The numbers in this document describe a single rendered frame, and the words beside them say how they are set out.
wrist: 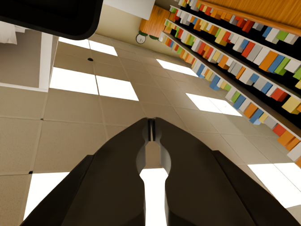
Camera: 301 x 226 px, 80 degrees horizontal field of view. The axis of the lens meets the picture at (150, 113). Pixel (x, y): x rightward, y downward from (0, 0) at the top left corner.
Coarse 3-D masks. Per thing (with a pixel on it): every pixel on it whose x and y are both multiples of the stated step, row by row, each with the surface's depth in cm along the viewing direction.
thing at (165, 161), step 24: (168, 144) 9; (192, 144) 9; (168, 168) 9; (192, 168) 8; (216, 168) 8; (168, 192) 7; (192, 192) 7; (216, 192) 7; (168, 216) 6; (192, 216) 6; (216, 216) 6; (240, 216) 6
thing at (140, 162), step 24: (144, 120) 11; (120, 144) 9; (144, 144) 9; (96, 168) 8; (120, 168) 8; (96, 192) 7; (120, 192) 7; (144, 192) 7; (72, 216) 6; (96, 216) 6; (120, 216) 6; (144, 216) 7
